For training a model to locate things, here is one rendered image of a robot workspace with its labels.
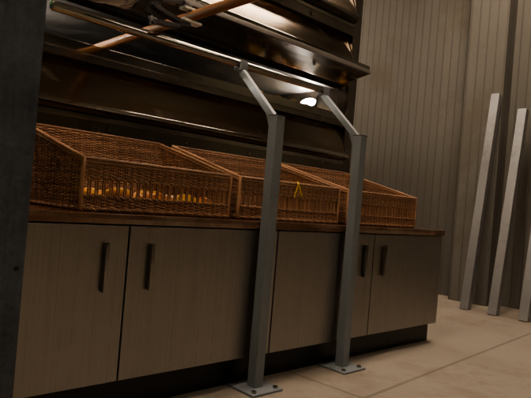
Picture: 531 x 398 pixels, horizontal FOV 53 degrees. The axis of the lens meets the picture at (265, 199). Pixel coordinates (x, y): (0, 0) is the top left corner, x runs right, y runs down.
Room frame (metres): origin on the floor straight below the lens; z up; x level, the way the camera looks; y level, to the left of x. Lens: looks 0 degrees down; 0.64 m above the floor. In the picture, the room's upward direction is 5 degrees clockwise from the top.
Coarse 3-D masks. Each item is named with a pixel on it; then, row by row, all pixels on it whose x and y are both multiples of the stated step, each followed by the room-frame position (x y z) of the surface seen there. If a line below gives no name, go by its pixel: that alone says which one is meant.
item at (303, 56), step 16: (144, 16) 2.18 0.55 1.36; (160, 16) 2.18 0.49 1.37; (224, 16) 2.23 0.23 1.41; (192, 32) 2.34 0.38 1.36; (208, 32) 2.35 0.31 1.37; (224, 32) 2.36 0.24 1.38; (240, 32) 2.37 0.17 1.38; (256, 32) 2.37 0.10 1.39; (272, 32) 2.42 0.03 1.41; (240, 48) 2.53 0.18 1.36; (256, 48) 2.54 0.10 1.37; (272, 48) 2.55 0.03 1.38; (288, 48) 2.55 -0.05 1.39; (304, 48) 2.57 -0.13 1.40; (288, 64) 2.74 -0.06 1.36; (304, 64) 2.75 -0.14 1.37; (320, 64) 2.76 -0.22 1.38; (336, 64) 2.78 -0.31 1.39; (352, 64) 2.83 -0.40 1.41; (336, 80) 3.00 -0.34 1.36; (352, 80) 3.01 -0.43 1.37
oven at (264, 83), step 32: (64, 0) 2.01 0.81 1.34; (288, 0) 2.68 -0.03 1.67; (64, 32) 2.44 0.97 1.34; (96, 32) 2.39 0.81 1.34; (160, 32) 2.32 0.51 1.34; (352, 32) 3.04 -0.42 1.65; (96, 64) 2.01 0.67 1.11; (192, 64) 2.82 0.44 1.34; (224, 64) 2.77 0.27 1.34; (256, 64) 2.71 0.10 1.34; (224, 96) 2.44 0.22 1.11; (288, 96) 3.39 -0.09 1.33; (320, 96) 3.20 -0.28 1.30; (352, 96) 3.08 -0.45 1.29; (96, 128) 2.03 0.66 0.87; (128, 128) 2.12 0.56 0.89; (160, 128) 2.22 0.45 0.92; (288, 160) 2.75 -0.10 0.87; (320, 160) 2.91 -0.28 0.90
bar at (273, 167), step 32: (128, 32) 1.70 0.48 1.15; (256, 96) 1.94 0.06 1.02; (352, 128) 2.22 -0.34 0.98; (352, 160) 2.19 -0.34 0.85; (352, 192) 2.18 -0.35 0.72; (352, 224) 2.17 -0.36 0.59; (352, 256) 2.18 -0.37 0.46; (256, 288) 1.86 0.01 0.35; (352, 288) 2.19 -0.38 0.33; (256, 320) 1.85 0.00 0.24; (256, 352) 1.84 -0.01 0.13; (256, 384) 1.85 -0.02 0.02
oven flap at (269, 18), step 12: (204, 0) 2.32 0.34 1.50; (216, 0) 2.37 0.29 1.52; (240, 12) 2.46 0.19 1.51; (252, 12) 2.53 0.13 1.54; (264, 12) 2.59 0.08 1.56; (276, 12) 2.66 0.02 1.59; (288, 12) 2.73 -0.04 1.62; (276, 24) 2.63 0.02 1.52; (288, 24) 2.70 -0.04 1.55; (300, 24) 2.77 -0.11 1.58; (312, 24) 2.85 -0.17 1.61; (300, 36) 2.74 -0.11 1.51; (312, 36) 2.82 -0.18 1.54; (324, 36) 2.90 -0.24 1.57; (336, 36) 2.98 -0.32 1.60; (336, 48) 2.95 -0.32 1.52; (348, 48) 3.04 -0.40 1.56
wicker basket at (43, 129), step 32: (64, 128) 1.91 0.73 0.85; (64, 160) 1.56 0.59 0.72; (96, 160) 1.51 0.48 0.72; (128, 160) 2.07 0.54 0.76; (160, 160) 2.17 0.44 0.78; (192, 160) 2.02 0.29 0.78; (32, 192) 1.72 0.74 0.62; (64, 192) 1.56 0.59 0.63; (96, 192) 1.52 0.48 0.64; (160, 192) 2.15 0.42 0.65; (192, 192) 1.75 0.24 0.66; (224, 192) 1.85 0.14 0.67
